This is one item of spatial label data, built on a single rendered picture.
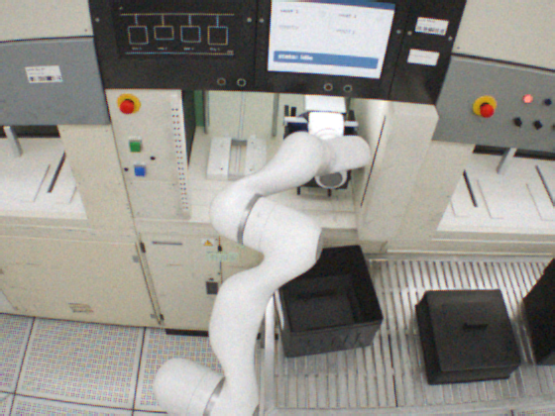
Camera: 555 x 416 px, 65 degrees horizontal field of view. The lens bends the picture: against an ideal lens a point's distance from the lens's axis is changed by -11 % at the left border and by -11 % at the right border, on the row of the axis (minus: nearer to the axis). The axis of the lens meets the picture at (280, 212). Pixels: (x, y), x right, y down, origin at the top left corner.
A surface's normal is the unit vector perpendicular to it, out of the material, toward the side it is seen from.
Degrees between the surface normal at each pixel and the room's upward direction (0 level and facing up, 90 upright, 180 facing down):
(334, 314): 0
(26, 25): 90
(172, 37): 90
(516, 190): 0
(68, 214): 0
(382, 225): 90
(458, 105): 90
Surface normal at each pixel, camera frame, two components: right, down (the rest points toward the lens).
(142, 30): 0.00, 0.76
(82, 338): 0.07, -0.65
